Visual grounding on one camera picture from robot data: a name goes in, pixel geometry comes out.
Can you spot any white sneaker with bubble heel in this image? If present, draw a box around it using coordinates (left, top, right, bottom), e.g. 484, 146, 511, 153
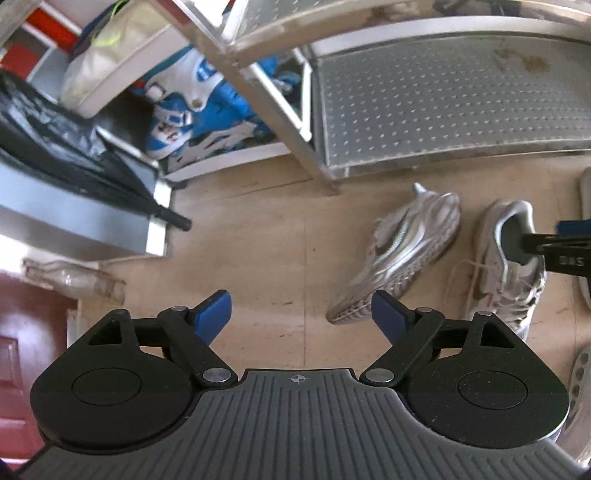
557, 345, 591, 468

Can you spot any metal perforated shoe rack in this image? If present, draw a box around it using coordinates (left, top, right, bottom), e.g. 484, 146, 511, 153
157, 1, 590, 184

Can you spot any silver sneaker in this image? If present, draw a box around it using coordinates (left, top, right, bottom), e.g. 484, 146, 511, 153
444, 199, 547, 340
325, 182, 462, 325

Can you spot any white sneaker pink logo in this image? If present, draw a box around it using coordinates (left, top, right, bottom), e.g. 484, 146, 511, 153
579, 167, 591, 308

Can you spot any black folded umbrella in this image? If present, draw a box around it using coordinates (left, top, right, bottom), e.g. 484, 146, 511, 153
1, 70, 192, 232

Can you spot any clear glass bottle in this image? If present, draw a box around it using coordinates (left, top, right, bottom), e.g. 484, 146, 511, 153
22, 258, 126, 305

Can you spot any white storage shelf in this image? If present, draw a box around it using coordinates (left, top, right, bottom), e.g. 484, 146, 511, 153
0, 0, 316, 183

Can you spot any blue white roller skate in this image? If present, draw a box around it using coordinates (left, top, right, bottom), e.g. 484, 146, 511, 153
131, 46, 262, 160

